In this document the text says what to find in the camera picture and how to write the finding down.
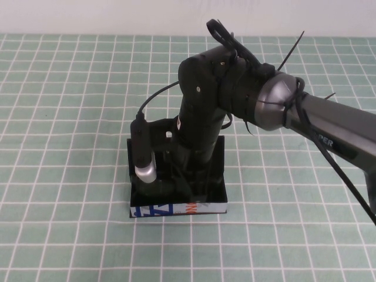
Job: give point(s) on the black zip tie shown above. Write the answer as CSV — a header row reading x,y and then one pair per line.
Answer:
x,y
249,127
329,96
292,50

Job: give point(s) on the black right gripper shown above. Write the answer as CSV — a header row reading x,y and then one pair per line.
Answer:
x,y
191,155

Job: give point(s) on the green white checked tablecloth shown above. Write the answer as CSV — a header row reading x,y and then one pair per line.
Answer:
x,y
73,88

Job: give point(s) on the black printed glasses case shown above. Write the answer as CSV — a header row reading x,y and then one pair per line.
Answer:
x,y
218,176

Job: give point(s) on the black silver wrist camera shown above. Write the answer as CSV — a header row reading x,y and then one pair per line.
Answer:
x,y
144,173

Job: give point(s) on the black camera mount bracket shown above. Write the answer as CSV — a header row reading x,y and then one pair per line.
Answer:
x,y
160,130

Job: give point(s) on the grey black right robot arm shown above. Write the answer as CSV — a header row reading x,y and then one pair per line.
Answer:
x,y
323,123

